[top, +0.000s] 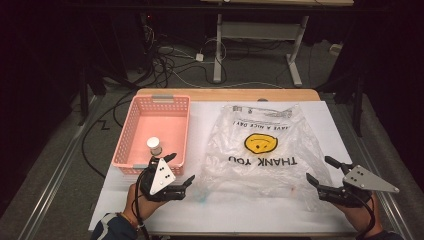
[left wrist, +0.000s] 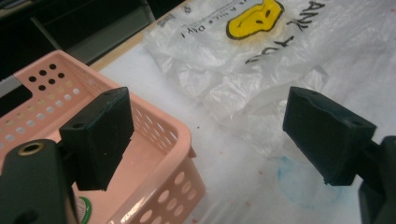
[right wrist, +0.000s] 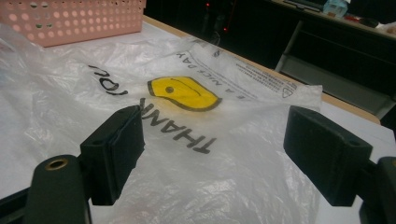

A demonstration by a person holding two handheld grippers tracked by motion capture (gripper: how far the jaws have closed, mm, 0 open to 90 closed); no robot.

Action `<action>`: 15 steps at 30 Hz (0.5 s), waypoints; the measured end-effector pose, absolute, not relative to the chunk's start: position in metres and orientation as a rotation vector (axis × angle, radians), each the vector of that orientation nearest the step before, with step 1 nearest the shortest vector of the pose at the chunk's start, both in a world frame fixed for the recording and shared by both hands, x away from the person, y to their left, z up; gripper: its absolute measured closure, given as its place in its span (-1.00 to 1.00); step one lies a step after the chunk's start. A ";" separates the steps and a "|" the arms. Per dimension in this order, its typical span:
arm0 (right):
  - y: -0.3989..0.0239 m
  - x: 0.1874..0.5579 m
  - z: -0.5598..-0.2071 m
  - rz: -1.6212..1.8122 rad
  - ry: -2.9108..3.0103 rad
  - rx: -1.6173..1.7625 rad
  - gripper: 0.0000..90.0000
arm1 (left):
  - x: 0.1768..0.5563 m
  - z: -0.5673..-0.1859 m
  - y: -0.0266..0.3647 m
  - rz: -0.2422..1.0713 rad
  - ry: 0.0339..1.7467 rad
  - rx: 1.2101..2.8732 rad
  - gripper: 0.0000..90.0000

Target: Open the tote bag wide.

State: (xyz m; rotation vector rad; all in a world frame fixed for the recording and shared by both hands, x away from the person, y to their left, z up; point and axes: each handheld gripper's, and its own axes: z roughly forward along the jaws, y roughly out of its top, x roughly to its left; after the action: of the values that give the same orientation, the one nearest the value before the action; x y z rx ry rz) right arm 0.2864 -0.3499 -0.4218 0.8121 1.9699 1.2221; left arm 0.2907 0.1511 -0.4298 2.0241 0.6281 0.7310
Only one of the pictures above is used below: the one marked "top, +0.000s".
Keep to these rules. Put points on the pink plastic basket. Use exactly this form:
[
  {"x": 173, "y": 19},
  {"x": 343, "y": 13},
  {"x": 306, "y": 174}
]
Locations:
[{"x": 166, "y": 120}]

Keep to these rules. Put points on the white power adapter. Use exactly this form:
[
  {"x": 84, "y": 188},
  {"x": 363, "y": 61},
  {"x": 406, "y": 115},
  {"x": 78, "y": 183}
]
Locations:
[{"x": 199, "y": 57}]

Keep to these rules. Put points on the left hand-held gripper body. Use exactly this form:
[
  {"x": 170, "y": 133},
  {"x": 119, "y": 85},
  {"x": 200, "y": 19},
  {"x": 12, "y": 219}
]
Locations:
[{"x": 161, "y": 176}]

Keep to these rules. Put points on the white table cover sheet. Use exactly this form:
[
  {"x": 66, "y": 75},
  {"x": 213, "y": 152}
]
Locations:
[{"x": 233, "y": 216}]

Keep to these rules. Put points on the clear smiley plastic bag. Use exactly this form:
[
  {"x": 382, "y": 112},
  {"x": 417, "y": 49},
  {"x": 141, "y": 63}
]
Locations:
[{"x": 266, "y": 180}]

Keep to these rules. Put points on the white metal desk frame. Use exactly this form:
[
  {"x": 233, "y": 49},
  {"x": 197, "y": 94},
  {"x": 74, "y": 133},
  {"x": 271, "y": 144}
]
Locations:
[{"x": 218, "y": 50}]

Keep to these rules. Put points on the small white-capped bottle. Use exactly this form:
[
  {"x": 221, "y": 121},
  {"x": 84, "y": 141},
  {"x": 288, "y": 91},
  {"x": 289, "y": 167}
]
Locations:
[{"x": 153, "y": 143}]

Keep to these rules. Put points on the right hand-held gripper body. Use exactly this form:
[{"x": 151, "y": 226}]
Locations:
[{"x": 365, "y": 181}]

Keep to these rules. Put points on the black stand leg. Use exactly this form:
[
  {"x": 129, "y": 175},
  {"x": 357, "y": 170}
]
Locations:
[
  {"x": 83, "y": 100},
  {"x": 358, "y": 106}
]

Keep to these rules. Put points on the person's left hand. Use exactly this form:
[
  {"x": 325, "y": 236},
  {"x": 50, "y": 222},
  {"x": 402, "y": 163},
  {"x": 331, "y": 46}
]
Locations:
[{"x": 143, "y": 206}]

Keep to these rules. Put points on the person's right hand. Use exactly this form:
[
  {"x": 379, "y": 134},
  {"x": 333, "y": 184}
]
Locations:
[{"x": 358, "y": 216}]

